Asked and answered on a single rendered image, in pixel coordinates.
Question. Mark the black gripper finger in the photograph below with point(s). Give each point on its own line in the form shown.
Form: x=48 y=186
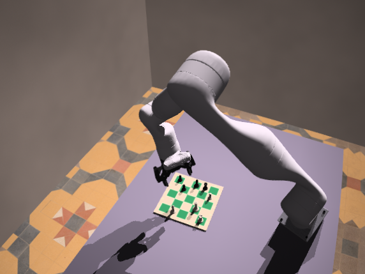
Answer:
x=188 y=165
x=164 y=175

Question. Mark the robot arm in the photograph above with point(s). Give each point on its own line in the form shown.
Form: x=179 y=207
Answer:
x=194 y=89

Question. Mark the green and cream chessboard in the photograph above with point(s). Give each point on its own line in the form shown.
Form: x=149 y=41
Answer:
x=183 y=201

